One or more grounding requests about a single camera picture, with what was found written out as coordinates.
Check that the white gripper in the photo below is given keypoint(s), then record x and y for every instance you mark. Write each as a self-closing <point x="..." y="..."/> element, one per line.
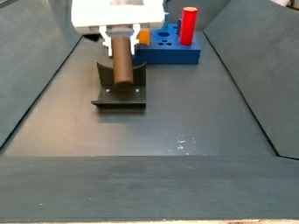
<point x="92" y="15"/>

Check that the brown cylinder peg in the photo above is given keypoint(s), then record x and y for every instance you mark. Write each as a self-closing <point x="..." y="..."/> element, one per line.
<point x="123" y="70"/>

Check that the blue shape sorter board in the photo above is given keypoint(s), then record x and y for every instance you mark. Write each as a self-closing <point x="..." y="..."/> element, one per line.
<point x="166" y="50"/>

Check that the yellow arch block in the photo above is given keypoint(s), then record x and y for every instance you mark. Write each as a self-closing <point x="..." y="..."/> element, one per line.
<point x="144" y="37"/>

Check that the red hexagonal peg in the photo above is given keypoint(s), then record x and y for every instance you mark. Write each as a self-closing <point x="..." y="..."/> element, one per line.
<point x="189" y="22"/>

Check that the black curved cradle stand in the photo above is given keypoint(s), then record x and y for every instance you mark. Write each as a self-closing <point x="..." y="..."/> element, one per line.
<point x="120" y="95"/>

